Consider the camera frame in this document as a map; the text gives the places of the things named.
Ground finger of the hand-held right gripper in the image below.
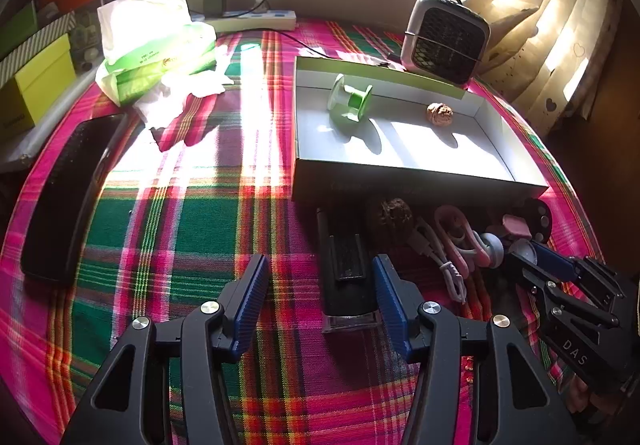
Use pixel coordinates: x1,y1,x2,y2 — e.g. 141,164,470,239
507,252,618,331
527,241,625,308

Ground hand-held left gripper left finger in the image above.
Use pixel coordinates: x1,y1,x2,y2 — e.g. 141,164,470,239
60,253,271,445

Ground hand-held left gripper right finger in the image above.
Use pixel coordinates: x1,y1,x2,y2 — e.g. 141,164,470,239
371,253,581,445

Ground small clear round container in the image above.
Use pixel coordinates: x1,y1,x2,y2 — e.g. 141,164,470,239
510,242,538,267

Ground grey round disc with buttons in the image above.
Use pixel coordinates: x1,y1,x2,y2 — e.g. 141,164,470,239
522,199,553,241

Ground black rectangular lighter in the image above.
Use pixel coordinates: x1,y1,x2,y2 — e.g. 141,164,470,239
315,207,378,332

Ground white usb cable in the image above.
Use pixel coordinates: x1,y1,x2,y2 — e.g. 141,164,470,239
410,217,468,303

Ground dark brown walnut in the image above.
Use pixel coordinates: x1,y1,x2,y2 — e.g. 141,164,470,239
369,197,415,246

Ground pink plastic tool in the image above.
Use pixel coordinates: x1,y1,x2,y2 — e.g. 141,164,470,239
434,206,505,276

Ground shallow cardboard box tray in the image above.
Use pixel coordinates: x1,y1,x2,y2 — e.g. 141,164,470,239
291,56,550,202

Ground small pink object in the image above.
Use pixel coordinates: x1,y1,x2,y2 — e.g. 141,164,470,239
501,214,532,238

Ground plaid tablecloth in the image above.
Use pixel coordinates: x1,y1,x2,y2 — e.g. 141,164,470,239
0,17,606,445

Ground brown wooden cabinet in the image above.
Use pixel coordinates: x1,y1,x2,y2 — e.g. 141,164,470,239
547,0,640,276

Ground light brown walnut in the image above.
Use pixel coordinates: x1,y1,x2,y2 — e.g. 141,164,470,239
426,103,454,126

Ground green plastic spool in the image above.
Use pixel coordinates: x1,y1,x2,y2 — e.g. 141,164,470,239
327,74,375,122

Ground loose white tissue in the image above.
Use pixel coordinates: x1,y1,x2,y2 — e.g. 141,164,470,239
132,60,236,130

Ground small grey desk heater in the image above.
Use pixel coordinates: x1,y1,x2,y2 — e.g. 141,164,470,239
401,0,491,86

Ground cream heart print curtain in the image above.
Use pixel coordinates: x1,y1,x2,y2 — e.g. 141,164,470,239
465,0,626,136

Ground green tissue pack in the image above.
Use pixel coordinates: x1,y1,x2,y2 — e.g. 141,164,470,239
96,0,218,106

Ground white power strip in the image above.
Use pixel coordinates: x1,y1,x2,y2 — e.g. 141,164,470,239
190,9,298,32

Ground lime green box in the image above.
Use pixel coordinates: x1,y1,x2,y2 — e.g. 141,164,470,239
0,34,77,130

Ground striped box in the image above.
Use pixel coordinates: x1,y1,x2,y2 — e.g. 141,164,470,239
0,11,76,76

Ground black power cord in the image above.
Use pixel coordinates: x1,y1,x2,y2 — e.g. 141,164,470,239
289,30,401,68

